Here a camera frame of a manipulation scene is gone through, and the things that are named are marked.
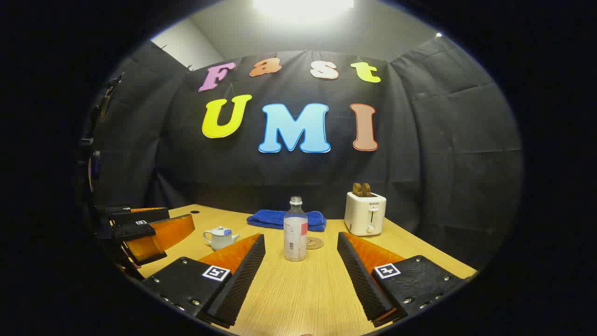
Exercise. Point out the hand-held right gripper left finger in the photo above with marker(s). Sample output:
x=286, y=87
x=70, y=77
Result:
x=240, y=280

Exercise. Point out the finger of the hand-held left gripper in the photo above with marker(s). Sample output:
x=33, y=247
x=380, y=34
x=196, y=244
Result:
x=135, y=230
x=140, y=214

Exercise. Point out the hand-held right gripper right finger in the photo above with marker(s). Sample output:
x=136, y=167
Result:
x=363, y=280

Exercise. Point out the white ceramic teacup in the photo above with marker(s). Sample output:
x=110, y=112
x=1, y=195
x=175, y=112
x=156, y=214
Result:
x=219, y=241

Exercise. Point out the white teacup lid blue knob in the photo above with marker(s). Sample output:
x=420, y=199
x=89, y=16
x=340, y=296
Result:
x=221, y=231

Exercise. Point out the round woven coaster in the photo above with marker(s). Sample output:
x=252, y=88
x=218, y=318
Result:
x=316, y=243

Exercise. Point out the clear plastic water bottle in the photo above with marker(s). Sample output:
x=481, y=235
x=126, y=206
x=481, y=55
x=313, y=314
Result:
x=295, y=233

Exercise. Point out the white toaster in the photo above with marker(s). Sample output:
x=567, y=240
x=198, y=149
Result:
x=361, y=214

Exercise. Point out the blue towel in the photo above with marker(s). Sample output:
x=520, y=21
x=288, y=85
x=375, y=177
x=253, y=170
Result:
x=270, y=219

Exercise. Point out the brown toast slice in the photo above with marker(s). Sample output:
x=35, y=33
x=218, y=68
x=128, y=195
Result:
x=367, y=189
x=357, y=189

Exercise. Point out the black backdrop cloth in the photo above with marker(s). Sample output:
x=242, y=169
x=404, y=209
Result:
x=280, y=172

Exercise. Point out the long ceiling light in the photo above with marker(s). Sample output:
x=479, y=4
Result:
x=303, y=7

